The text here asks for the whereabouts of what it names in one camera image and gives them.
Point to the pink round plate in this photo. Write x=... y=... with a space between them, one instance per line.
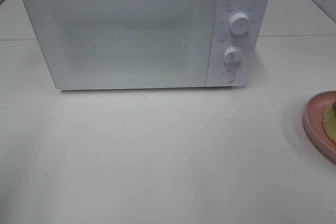
x=312 y=123

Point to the round door release button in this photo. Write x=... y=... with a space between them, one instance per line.
x=226 y=77

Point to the white microwave door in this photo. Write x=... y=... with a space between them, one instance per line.
x=117 y=44

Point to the toast sandwich with lettuce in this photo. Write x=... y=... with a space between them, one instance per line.
x=328 y=121

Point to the white microwave knob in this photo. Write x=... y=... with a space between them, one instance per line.
x=239 y=23
x=232 y=55

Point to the white microwave oven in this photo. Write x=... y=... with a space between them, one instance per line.
x=223 y=38

